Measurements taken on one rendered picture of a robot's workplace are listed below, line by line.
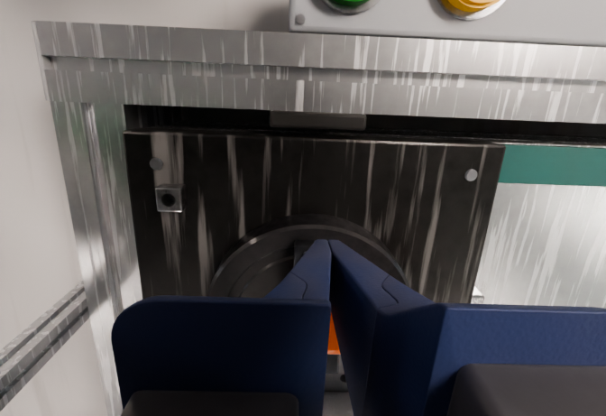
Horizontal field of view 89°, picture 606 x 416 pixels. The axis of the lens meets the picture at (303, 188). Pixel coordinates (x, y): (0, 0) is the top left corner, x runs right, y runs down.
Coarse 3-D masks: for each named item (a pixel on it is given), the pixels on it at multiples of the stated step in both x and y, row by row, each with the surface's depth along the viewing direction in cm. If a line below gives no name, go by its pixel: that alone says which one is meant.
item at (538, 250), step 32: (192, 128) 23; (224, 128) 24; (256, 128) 24; (288, 128) 25; (384, 128) 29; (512, 160) 22; (544, 160) 22; (576, 160) 22; (512, 192) 26; (544, 192) 26; (576, 192) 26; (512, 224) 27; (544, 224) 27; (576, 224) 27; (512, 256) 28; (544, 256) 28; (576, 256) 28; (480, 288) 29; (512, 288) 29; (544, 288) 29; (576, 288) 29
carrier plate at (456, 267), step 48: (144, 144) 19; (192, 144) 19; (240, 144) 19; (288, 144) 19; (336, 144) 19; (384, 144) 19; (432, 144) 19; (480, 144) 19; (144, 192) 20; (192, 192) 20; (240, 192) 20; (288, 192) 20; (336, 192) 20; (384, 192) 20; (432, 192) 20; (480, 192) 20; (144, 240) 21; (192, 240) 21; (384, 240) 21; (432, 240) 21; (480, 240) 21; (144, 288) 22; (192, 288) 22; (432, 288) 22
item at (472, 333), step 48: (336, 240) 11; (336, 288) 9; (384, 288) 7; (336, 336) 9; (384, 336) 6; (432, 336) 4; (480, 336) 4; (528, 336) 4; (576, 336) 4; (384, 384) 6; (432, 384) 4
